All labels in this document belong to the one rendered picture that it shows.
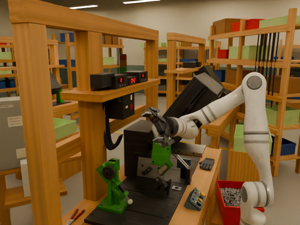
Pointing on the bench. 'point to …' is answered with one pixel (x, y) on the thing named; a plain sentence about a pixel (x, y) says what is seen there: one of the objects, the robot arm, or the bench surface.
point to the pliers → (75, 217)
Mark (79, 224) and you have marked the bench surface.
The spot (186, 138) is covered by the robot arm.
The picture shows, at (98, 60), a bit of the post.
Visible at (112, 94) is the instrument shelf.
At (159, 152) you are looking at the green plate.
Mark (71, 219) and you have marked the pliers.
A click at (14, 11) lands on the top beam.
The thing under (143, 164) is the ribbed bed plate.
